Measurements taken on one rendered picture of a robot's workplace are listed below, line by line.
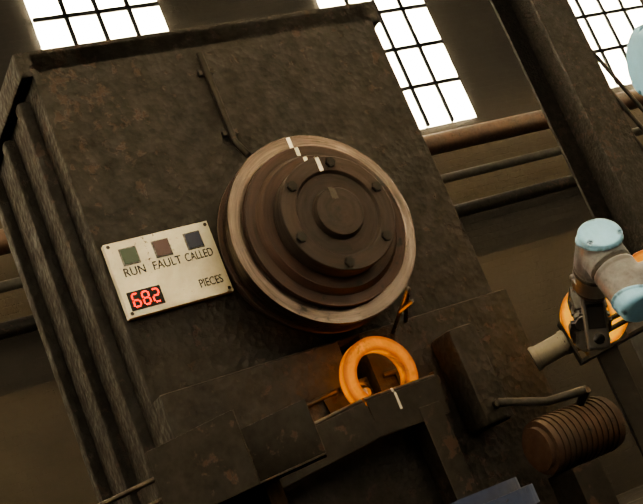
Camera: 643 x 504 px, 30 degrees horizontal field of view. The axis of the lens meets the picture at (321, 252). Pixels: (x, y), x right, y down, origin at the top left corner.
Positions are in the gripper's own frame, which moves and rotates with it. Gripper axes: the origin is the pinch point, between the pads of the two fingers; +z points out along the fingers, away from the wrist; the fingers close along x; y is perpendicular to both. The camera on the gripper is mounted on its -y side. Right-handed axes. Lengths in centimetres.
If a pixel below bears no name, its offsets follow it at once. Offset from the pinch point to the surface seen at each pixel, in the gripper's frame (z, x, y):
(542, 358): 10.4, 8.0, 6.5
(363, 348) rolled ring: 0.0, 48.9, 6.8
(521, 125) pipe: 499, -115, 605
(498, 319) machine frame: 20.0, 14.6, 26.6
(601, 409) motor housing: 11.5, -2.4, -8.2
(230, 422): -43, 74, -39
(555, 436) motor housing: 7.5, 9.8, -16.5
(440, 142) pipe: 473, -40, 568
